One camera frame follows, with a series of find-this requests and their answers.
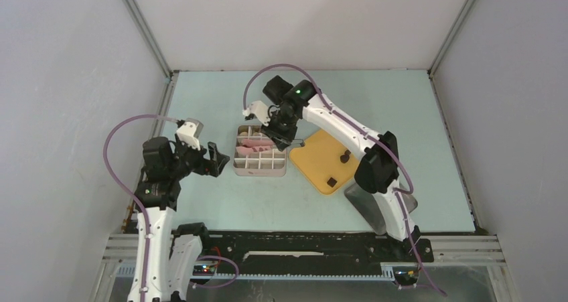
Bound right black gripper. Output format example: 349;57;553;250
261;109;299;151

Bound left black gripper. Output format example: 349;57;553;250
168;137;228;179

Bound pink handled metal tongs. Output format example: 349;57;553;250
235;139;275;157

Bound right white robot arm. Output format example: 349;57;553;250
261;76;421;260

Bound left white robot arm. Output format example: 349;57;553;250
127;137;230;301

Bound white compartment chocolate box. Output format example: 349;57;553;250
232;125;287;177

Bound yellow plastic tray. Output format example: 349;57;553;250
289;129;359;196

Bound silver metal box lid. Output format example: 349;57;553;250
344;183;418;242

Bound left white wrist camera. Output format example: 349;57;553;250
175;118;204;150

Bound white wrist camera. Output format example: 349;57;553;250
175;118;204;150
242;100;271;126

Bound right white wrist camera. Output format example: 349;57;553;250
242;100;271;126

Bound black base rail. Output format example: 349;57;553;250
171;223;434;279

